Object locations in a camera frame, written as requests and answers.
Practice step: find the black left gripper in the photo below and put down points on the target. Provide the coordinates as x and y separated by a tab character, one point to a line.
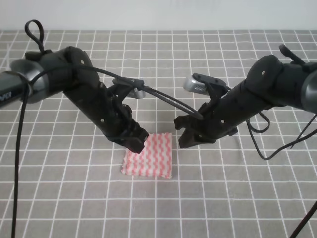
109	115

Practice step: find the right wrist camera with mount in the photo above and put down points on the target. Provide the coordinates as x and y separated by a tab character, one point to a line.
206	85

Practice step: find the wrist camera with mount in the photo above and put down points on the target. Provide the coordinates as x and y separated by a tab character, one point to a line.
131	88
206	85

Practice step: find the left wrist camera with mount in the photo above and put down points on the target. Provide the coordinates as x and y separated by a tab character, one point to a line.
131	88

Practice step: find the pink white wavy striped towel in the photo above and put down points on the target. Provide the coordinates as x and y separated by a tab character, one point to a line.
155	160

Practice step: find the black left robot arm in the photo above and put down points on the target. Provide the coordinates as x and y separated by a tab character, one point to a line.
70	71

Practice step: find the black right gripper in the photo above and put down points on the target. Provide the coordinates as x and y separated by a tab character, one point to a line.
225	111

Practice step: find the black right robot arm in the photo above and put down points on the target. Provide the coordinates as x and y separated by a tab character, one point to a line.
269	83

